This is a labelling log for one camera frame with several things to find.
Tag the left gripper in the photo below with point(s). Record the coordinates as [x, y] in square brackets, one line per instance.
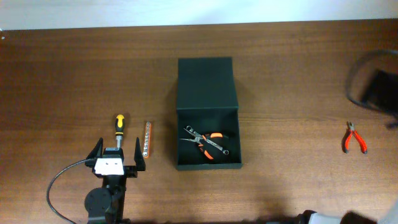
[131, 171]

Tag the orange black needle-nose pliers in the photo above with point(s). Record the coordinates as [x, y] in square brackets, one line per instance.
[210, 140]

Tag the silver ratchet wrench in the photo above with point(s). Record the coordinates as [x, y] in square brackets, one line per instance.
[192, 132]

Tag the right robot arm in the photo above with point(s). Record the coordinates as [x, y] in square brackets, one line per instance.
[381, 94]

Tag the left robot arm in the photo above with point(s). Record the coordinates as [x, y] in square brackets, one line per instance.
[105, 204]

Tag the yellow black screwdriver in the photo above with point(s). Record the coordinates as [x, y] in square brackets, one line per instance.
[119, 129]

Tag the black open box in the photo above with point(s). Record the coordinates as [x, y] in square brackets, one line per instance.
[207, 101]

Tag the orange socket bit rail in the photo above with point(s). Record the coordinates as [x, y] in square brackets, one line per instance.
[147, 138]

